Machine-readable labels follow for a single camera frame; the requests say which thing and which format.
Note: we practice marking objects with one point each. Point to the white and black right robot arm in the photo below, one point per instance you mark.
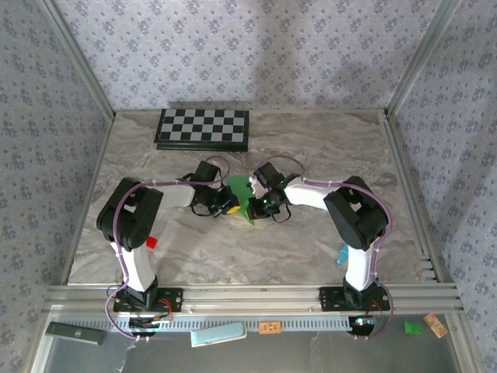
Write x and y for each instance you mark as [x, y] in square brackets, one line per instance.
[361, 268]

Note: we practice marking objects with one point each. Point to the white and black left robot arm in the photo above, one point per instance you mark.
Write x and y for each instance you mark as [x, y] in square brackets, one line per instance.
[137, 268]

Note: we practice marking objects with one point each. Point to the black and grey chessboard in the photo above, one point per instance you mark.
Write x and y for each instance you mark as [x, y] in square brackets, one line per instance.
[202, 128]

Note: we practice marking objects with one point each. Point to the small red block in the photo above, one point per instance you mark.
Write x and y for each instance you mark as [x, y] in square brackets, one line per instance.
[151, 242]

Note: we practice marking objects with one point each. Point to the light blue marker pen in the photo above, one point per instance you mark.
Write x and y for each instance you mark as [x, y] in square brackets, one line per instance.
[342, 255]

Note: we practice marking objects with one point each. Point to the small orange tag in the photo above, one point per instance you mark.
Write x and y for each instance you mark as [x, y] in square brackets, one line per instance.
[270, 327]

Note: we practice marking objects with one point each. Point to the light blue flat pad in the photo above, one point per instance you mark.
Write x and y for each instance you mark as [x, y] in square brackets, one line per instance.
[217, 335]

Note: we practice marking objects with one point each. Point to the small green paper piece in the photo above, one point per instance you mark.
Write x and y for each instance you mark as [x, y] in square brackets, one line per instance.
[412, 328]

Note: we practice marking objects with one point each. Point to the dark flat rectangular box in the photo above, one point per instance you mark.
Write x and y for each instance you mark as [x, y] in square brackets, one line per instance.
[75, 333]

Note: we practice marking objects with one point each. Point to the small brown box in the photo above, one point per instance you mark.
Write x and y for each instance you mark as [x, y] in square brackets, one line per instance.
[435, 325]

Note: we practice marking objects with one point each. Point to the aluminium frame rail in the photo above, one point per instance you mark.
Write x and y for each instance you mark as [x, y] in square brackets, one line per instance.
[252, 297]

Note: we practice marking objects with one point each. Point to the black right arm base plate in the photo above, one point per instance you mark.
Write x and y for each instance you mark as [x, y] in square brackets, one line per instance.
[330, 299]

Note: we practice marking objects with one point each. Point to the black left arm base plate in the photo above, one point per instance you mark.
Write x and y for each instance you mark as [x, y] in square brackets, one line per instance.
[172, 299]

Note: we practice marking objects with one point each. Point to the aluminium side rail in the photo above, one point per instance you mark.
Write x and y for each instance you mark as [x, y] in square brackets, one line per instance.
[415, 202]

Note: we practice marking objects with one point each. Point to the aluminium frame post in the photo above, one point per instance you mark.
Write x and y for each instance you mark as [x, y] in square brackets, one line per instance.
[423, 50]
[77, 58]

